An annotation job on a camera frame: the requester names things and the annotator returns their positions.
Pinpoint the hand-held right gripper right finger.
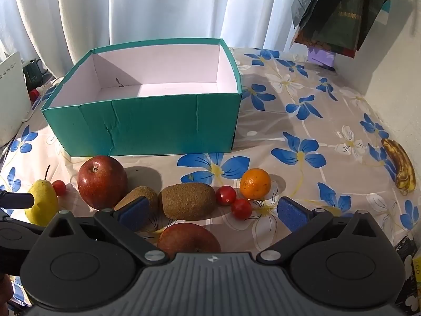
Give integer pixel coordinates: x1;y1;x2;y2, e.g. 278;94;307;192
257;196;377;266

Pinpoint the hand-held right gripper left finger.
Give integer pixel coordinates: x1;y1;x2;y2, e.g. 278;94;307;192
49;196;169;266

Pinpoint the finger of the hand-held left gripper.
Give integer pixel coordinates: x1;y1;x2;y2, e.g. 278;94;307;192
0;190;35;209
0;216;47;238

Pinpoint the small brown kiwi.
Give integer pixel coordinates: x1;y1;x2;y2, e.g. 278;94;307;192
113;186;160;224

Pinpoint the small yellow pear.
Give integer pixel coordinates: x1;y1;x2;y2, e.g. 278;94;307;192
26;165;60;227

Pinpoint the red apple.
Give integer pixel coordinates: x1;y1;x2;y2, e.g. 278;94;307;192
157;223;222;260
78;156;128;210

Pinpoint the orange mandarin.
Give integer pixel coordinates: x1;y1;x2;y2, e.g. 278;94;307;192
239;168;272;200

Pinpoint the large brown kiwi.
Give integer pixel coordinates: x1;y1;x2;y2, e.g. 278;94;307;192
158;182;217;221

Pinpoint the teal cardboard box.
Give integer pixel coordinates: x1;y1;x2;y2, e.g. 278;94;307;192
41;38;243;157

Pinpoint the blue floral tablecloth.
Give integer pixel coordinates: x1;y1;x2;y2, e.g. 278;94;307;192
0;47;421;316

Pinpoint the white appliance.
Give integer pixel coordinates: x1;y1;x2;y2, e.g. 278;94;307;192
0;52;32;147

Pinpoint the overripe brown banana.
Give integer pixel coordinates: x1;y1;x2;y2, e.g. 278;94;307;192
382;138;417;195

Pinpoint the black printed packet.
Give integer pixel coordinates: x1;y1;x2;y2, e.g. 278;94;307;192
393;237;421;313

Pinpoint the dark green mug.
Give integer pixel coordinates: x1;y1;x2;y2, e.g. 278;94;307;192
22;59;45;85

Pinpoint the purple box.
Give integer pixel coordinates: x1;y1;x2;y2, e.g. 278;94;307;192
307;47;337;70

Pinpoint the brown patterned hanging bag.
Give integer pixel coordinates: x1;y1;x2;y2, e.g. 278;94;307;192
294;29;333;49

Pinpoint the dark green hanging bag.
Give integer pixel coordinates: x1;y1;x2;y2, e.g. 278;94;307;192
291;0;372;53

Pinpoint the white curtain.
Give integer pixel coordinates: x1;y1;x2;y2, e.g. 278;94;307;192
0;0;316;80

